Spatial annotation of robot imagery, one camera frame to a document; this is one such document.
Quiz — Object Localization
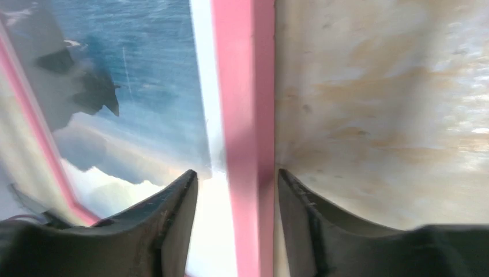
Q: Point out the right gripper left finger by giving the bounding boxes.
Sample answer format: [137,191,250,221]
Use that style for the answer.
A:
[1,170,198,276]

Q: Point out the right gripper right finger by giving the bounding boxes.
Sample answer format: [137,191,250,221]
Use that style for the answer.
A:
[277,169,488,276]

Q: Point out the landscape photo print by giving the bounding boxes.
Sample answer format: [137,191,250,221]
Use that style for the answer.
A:
[0,0,239,277]

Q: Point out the pink wooden picture frame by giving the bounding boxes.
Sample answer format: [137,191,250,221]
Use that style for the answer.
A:
[0,0,277,277]

